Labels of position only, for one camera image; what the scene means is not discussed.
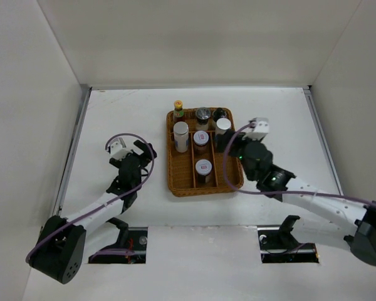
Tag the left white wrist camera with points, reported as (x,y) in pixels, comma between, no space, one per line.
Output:
(118,149)

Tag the black-cap white spice bottle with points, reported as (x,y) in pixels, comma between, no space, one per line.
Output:
(218,114)

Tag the white shaker blue label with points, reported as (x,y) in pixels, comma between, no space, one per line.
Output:
(222,125)

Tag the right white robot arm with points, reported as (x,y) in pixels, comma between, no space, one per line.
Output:
(353,219)

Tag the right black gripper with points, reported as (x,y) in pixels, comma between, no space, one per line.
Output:
(222,140)

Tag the brown wicker divided tray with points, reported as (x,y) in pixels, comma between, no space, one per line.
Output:
(181,173)

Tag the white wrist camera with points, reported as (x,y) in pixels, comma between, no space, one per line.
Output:
(118,149)
(258,129)

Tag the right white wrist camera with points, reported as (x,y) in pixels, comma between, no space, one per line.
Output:
(258,129)

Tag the silver-lid white shaker bottle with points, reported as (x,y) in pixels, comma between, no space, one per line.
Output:
(181,136)

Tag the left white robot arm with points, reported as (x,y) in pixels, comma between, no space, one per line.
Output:
(61,246)

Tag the red spice jar white lid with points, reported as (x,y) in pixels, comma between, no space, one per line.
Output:
(203,169)

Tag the chrome-top pepper grinder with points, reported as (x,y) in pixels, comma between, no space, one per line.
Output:
(203,115)

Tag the dark spice jar white lid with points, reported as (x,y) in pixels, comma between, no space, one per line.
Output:
(201,140)

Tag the red sauce bottle yellow cap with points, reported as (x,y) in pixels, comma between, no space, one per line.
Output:
(178,114)

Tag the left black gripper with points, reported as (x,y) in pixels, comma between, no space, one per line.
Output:
(146,152)

